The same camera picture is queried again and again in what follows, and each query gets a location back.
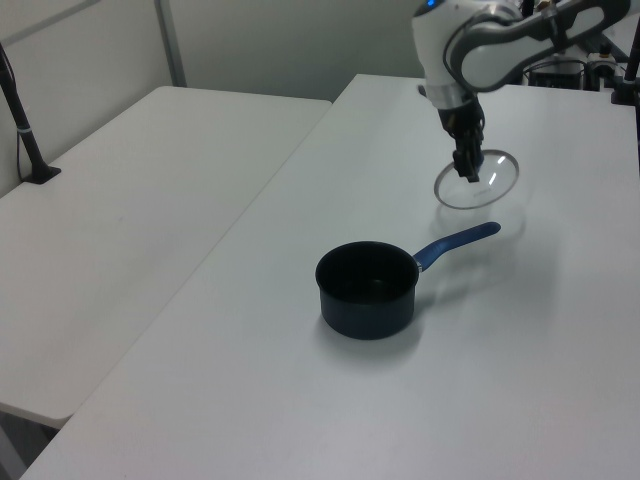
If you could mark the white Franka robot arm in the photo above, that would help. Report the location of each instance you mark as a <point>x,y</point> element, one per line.
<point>500,55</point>

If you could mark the glass lid with blue knob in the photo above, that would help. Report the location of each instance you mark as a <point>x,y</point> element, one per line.
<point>495,185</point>

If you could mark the black camera pole with clamp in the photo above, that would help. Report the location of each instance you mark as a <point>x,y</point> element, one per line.
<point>27,145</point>
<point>631,65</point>

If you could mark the white side table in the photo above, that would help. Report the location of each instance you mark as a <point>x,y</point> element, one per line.
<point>125,225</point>

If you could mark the black electronics box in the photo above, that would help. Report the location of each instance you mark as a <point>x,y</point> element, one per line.
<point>555,75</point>

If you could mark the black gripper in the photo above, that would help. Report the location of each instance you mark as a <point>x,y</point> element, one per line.
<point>460,117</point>

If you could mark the grey partition frame post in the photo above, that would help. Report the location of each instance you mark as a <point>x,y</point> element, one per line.
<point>171,45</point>

